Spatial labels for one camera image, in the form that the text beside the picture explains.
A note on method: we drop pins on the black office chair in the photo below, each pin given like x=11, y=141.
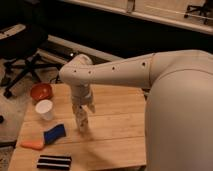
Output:
x=19, y=42

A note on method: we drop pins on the black white striped block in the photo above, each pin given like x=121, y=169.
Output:
x=54, y=162

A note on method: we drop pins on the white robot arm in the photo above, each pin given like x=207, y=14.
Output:
x=179, y=108

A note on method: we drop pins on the orange and blue sponge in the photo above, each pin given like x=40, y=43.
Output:
x=49, y=137

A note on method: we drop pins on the red bowl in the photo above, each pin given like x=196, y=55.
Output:
x=41, y=91

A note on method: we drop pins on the black chair base far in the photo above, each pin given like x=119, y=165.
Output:
x=202, y=10

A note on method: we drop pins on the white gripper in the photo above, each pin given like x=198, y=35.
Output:
x=82, y=95

